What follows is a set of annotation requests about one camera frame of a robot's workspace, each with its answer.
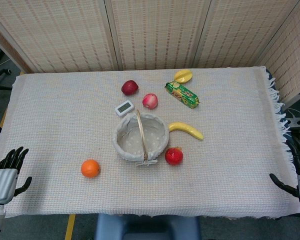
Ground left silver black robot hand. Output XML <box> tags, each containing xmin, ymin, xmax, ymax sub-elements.
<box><xmin>0</xmin><ymin>146</ymin><xmax>33</xmax><ymax>205</ymax></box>

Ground orange fruit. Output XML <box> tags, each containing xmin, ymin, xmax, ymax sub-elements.
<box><xmin>80</xmin><ymin>159</ymin><xmax>101</xmax><ymax>179</ymax></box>

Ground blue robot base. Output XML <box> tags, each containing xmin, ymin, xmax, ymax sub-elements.
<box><xmin>93</xmin><ymin>213</ymin><xmax>202</xmax><ymax>240</ymax></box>

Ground white woven tablecloth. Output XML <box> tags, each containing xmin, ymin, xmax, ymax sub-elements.
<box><xmin>0</xmin><ymin>65</ymin><xmax>300</xmax><ymax>221</ymax></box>

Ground grey fabric basket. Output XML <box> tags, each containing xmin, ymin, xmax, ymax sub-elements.
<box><xmin>112</xmin><ymin>109</ymin><xmax>170</xmax><ymax>168</ymax></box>

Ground black office chair base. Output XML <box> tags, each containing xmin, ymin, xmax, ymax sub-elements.
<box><xmin>0</xmin><ymin>66</ymin><xmax>13</xmax><ymax>116</ymax></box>

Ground yellow banana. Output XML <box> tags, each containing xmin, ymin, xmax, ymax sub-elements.
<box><xmin>168</xmin><ymin>121</ymin><xmax>205</xmax><ymax>141</ymax></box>

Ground white digital timer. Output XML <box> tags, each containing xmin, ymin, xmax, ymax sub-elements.
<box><xmin>115</xmin><ymin>100</ymin><xmax>136</xmax><ymax>118</ymax></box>

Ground green cracker packet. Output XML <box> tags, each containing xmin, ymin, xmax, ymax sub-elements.
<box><xmin>164</xmin><ymin>80</ymin><xmax>203</xmax><ymax>110</ymax></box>

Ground yellow starfruit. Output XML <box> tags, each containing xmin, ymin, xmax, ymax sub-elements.
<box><xmin>173</xmin><ymin>69</ymin><xmax>194</xmax><ymax>84</ymax></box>

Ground dark red apple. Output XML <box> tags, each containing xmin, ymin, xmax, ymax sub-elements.
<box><xmin>121</xmin><ymin>79</ymin><xmax>139</xmax><ymax>96</ymax></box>

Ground pink peach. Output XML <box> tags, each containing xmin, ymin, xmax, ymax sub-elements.
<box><xmin>142</xmin><ymin>93</ymin><xmax>159</xmax><ymax>110</ymax></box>

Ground bamboo folding screen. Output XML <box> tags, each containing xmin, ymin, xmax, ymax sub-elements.
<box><xmin>0</xmin><ymin>0</ymin><xmax>300</xmax><ymax>105</ymax></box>

